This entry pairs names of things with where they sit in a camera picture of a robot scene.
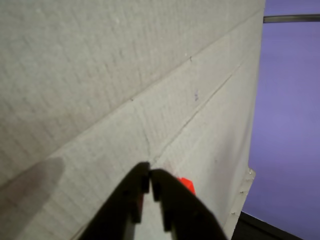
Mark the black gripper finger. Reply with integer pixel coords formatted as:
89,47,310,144
149,169,228,240
77,161,151,240

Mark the red lego block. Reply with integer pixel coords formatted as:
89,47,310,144
176,177,196,196

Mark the brown cardboard sheet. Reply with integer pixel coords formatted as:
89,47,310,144
0,0,266,240

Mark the black tripod stand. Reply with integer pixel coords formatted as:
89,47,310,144
263,14,320,24

